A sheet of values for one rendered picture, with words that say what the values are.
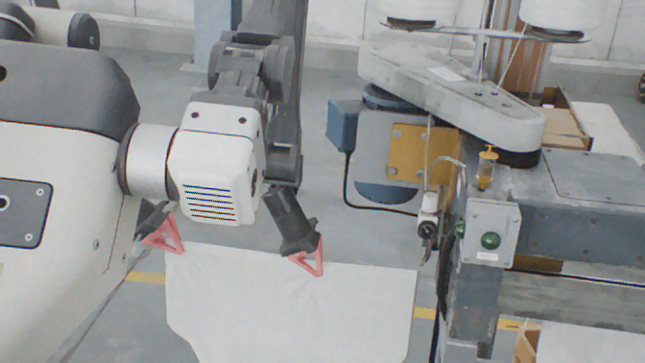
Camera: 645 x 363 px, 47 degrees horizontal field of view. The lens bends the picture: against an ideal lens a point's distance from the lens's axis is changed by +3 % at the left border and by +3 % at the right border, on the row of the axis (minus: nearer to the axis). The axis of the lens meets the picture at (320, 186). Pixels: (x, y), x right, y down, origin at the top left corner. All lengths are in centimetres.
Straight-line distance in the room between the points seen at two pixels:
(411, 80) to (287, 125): 27
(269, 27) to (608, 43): 564
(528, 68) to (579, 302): 49
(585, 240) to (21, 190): 80
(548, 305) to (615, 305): 11
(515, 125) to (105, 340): 213
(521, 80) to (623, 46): 500
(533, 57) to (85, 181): 101
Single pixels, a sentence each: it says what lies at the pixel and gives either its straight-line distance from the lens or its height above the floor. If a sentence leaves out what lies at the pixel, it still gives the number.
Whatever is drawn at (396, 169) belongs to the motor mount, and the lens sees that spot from 153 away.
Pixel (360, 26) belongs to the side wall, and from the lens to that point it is 636.
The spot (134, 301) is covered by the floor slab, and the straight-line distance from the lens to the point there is 321.
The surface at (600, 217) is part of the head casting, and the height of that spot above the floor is 132.
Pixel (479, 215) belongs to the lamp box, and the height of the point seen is 132.
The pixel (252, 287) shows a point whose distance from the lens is 146.
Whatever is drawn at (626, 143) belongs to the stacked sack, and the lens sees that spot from 439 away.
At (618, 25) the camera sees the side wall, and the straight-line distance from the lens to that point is 654.
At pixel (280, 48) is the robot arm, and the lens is 99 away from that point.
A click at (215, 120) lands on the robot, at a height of 151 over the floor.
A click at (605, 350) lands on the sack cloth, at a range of 151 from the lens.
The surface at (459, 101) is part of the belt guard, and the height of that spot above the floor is 141.
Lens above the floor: 181
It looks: 25 degrees down
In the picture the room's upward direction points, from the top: 4 degrees clockwise
